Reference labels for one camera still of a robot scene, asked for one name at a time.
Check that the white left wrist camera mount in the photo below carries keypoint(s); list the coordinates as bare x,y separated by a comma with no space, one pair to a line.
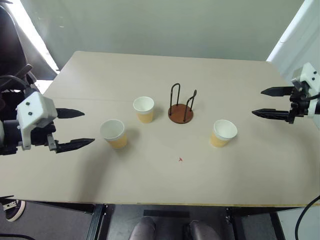
35,110

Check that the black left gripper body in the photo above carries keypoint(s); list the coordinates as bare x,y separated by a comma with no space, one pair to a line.
40,136

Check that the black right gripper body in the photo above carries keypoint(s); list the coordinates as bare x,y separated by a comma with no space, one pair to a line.
300,105

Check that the yellow and white paper cup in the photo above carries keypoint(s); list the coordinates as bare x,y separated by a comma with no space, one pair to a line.
117,142
218,141
145,115

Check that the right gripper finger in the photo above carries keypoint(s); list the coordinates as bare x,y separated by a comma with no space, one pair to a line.
272,113
277,91

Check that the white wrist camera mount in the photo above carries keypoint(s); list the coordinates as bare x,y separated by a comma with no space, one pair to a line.
35,110
308,73

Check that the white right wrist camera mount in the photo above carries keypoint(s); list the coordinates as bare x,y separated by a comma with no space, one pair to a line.
308,73

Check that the white side panel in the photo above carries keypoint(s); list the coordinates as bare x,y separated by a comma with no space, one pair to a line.
297,32

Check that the black table frame leg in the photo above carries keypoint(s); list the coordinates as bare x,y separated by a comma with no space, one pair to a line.
101,222
252,223

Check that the black and white sneaker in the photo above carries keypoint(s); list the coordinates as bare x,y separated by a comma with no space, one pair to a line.
12,208

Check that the dark rounded shape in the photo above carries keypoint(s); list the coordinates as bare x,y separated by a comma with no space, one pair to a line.
201,231

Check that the small red scrap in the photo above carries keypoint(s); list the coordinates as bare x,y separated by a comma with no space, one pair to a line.
180,159

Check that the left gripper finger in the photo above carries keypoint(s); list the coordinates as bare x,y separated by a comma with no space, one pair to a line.
68,113
73,144

